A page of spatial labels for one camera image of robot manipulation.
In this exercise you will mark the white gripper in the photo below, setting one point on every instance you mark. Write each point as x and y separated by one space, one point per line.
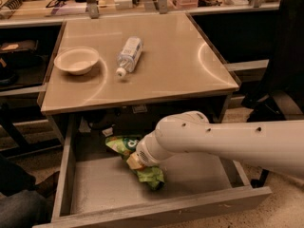
146 153

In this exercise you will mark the green rice chip bag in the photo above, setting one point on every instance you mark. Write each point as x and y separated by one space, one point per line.
125 146

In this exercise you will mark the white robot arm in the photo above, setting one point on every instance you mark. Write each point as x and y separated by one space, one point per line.
228 140

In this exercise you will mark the open grey wooden drawer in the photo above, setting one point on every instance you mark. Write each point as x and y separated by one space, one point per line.
96 189

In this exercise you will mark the brown shoe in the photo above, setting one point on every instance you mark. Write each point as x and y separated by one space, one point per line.
48 187

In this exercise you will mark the wooden cabinet table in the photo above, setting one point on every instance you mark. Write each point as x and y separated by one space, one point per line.
176 63

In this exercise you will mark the clear plastic water bottle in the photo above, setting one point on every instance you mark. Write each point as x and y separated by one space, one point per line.
129 56

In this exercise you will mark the white bowl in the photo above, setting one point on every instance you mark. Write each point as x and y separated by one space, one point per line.
77 60

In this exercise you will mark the person leg in jeans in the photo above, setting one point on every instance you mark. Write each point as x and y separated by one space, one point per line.
22 206

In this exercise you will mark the black office chair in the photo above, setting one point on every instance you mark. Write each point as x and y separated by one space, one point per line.
280 94

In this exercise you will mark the metal coil stand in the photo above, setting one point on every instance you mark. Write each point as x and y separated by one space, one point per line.
9 8

